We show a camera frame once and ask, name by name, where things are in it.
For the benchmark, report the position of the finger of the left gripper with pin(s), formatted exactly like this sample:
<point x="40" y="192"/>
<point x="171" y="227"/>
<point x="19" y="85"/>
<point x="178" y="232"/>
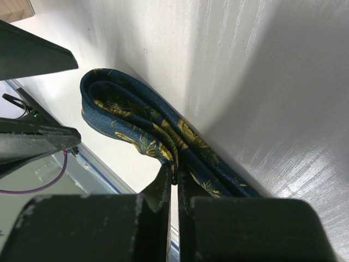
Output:
<point x="23" y="142"/>
<point x="24" y="54"/>

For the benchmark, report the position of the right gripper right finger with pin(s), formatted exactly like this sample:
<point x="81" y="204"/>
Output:
<point x="247" y="229"/>

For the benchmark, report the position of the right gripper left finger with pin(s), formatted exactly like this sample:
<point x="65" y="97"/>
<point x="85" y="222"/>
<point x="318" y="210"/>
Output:
<point x="97" y="227"/>

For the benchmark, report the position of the blue yellow floral tie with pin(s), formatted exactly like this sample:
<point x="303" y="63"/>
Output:
<point x="120" y="107"/>

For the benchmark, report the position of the wooden compartment tray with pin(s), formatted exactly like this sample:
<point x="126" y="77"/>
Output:
<point x="15" y="10"/>

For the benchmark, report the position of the aluminium mounting rail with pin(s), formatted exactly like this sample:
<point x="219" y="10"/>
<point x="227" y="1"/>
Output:
<point x="93" y="176"/>

